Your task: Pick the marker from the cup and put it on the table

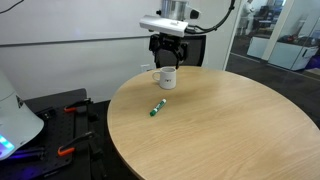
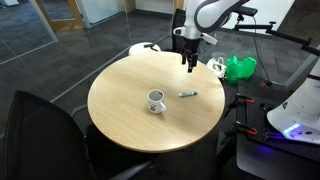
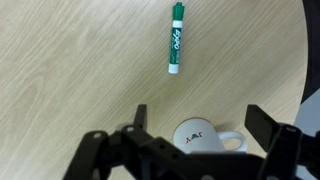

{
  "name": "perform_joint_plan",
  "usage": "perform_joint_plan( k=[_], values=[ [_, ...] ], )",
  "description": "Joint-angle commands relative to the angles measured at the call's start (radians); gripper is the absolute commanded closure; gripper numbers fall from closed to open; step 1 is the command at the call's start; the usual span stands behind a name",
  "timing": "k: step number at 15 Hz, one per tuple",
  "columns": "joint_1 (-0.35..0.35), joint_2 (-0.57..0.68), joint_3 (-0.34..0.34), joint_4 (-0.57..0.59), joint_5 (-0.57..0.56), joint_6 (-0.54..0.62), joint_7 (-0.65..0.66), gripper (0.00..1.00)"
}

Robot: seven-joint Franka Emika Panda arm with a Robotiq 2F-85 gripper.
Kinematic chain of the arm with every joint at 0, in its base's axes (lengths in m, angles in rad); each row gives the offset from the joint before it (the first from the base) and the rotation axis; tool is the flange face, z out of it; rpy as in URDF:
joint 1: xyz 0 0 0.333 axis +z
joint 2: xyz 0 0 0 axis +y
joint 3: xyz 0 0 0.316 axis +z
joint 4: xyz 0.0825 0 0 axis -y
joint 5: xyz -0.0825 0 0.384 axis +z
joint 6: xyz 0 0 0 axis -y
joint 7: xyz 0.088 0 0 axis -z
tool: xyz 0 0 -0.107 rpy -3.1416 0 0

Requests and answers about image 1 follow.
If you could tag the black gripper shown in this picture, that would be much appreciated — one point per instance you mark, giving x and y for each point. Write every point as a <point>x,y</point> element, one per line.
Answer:
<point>168,42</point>

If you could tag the green and white marker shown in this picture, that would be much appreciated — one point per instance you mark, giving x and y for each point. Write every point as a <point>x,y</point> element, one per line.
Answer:
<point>157,107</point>

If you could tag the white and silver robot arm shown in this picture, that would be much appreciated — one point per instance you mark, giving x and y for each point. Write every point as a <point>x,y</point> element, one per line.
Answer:
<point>176,8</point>

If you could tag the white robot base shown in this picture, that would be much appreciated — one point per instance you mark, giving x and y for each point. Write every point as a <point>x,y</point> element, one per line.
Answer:
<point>15,123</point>

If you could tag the white ceramic mug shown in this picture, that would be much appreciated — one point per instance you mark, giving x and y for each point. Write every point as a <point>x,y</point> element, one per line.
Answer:
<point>166,80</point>

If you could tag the black mesh office chair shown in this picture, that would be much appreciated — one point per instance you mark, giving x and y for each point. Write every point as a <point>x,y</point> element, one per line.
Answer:
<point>195,51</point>

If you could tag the person in white clothes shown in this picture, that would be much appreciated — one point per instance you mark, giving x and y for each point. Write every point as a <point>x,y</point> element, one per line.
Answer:
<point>246,16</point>

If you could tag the white cabinet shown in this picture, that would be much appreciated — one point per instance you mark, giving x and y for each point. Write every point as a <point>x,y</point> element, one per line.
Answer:
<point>283,53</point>

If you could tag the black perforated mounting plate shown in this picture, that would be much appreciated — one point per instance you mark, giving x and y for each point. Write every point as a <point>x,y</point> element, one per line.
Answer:
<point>63,133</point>

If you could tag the white wall outlet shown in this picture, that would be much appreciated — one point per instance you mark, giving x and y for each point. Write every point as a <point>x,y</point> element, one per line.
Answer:
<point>145,68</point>

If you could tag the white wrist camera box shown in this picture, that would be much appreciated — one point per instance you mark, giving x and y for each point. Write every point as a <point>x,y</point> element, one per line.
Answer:
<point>163,25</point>

